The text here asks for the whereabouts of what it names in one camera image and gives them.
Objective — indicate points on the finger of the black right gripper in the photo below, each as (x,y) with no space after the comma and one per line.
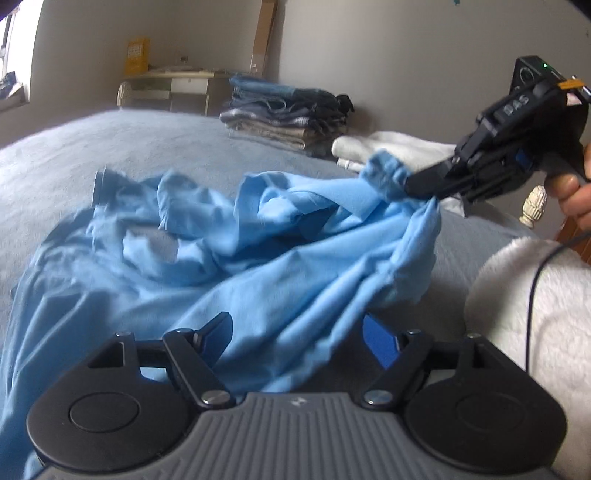
(442,180)

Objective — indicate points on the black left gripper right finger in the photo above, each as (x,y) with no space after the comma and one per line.
(465,403)

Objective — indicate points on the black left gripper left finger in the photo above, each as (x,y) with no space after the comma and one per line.
(131,401)

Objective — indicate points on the light blue t-shirt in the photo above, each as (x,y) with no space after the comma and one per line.
(294,260)

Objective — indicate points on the person's right hand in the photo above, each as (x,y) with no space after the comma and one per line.
(574,198)

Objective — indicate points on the cream bedpost finial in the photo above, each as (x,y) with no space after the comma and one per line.
(534,206)

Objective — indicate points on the white fluffy sleeve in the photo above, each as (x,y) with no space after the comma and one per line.
(537,311)

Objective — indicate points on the white folded cloth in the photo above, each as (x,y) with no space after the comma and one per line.
(397,150)

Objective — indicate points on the stack of folded jeans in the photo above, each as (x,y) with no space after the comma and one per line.
(303,119)

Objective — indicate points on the long cardboard box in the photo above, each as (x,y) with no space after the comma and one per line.
(261,42)

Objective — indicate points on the cream desk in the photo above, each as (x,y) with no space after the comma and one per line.
(198,92)

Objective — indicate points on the yellow box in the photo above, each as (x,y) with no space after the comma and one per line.
(137,56)

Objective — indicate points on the window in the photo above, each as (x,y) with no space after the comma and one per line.
(18,35)

